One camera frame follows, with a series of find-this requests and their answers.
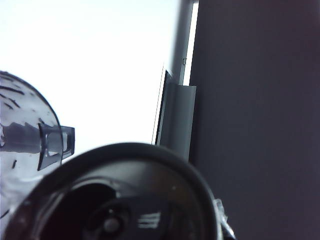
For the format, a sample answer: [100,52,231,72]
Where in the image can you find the green Monster energy can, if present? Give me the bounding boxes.
[4,141,226,240]

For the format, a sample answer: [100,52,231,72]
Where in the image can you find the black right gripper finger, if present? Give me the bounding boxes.
[213,198,237,240]

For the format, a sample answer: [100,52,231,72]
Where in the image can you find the grey desk divider panel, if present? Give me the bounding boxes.
[188,0,320,240]

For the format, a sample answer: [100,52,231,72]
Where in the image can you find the dark textured glass cup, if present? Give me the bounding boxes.
[0,70,76,201]

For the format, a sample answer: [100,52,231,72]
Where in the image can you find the recessed desk cable box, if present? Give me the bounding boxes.
[151,63,173,146]

